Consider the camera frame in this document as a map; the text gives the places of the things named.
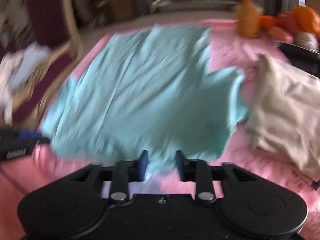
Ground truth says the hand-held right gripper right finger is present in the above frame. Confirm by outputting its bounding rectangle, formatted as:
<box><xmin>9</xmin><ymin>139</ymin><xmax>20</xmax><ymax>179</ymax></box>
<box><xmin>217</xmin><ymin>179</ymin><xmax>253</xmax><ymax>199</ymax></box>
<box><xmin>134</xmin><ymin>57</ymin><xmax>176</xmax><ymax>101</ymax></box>
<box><xmin>176</xmin><ymin>150</ymin><xmax>258</xmax><ymax>205</ymax></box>

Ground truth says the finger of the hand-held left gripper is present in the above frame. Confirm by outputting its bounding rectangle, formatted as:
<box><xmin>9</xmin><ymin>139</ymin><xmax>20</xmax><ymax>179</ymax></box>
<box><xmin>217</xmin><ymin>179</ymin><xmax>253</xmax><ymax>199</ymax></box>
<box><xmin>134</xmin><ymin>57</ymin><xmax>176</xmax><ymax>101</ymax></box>
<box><xmin>18</xmin><ymin>129</ymin><xmax>50</xmax><ymax>145</ymax></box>

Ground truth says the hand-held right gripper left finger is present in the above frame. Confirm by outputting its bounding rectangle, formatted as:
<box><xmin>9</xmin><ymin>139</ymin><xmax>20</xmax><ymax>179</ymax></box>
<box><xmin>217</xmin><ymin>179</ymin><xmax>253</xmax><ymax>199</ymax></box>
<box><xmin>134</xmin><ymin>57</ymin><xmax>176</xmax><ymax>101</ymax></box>
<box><xmin>64</xmin><ymin>150</ymin><xmax>148</xmax><ymax>204</ymax></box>

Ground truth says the teal t-shirt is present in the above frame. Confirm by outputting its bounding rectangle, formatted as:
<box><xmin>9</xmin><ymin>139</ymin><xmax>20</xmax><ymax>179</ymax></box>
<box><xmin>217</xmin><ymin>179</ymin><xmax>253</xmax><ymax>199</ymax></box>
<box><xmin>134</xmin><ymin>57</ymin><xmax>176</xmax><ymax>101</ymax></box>
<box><xmin>40</xmin><ymin>25</ymin><xmax>252</xmax><ymax>180</ymax></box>

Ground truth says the off-white jacket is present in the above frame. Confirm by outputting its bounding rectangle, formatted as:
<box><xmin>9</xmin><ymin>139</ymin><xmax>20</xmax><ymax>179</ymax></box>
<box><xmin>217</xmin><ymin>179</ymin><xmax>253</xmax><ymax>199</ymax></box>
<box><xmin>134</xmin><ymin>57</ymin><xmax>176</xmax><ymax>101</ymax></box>
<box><xmin>0</xmin><ymin>52</ymin><xmax>25</xmax><ymax>124</ymax></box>

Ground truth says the pink printed blanket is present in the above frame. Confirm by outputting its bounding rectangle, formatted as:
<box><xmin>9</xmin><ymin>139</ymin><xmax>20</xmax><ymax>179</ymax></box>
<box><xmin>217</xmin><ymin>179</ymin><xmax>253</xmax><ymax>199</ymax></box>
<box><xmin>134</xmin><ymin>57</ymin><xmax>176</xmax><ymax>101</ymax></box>
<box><xmin>0</xmin><ymin>19</ymin><xmax>320</xmax><ymax>240</ymax></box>

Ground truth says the light blue garment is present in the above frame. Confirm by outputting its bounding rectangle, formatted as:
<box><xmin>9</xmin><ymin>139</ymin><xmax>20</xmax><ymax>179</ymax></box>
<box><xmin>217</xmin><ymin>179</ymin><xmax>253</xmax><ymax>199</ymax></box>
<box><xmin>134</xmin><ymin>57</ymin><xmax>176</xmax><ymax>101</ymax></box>
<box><xmin>10</xmin><ymin>42</ymin><xmax>52</xmax><ymax>90</ymax></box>

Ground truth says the beige folded cloth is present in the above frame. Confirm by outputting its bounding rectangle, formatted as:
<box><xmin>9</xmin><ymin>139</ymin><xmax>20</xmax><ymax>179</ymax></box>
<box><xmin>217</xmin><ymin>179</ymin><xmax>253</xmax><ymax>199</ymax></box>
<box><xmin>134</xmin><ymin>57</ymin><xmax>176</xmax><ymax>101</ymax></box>
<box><xmin>245</xmin><ymin>54</ymin><xmax>320</xmax><ymax>183</ymax></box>

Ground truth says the orange red plush toy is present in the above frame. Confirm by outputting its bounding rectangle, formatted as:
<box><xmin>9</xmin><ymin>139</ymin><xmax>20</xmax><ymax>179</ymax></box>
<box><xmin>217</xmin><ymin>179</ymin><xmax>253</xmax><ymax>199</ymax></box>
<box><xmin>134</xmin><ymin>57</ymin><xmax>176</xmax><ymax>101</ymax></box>
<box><xmin>260</xmin><ymin>5</ymin><xmax>320</xmax><ymax>42</ymax></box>

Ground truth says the maroon banquet chair gold frame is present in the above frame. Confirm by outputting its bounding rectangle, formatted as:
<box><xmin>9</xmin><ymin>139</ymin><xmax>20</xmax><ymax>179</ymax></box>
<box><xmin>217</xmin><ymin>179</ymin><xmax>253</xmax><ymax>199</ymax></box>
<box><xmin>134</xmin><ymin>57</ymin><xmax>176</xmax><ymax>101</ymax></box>
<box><xmin>0</xmin><ymin>0</ymin><xmax>84</xmax><ymax>125</ymax></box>

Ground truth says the black bed frame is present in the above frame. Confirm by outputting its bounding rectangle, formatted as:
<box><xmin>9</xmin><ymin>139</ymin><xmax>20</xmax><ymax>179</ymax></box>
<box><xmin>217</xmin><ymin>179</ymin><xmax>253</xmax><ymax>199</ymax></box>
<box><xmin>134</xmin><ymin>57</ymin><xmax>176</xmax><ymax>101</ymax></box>
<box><xmin>279</xmin><ymin>42</ymin><xmax>320</xmax><ymax>78</ymax></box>

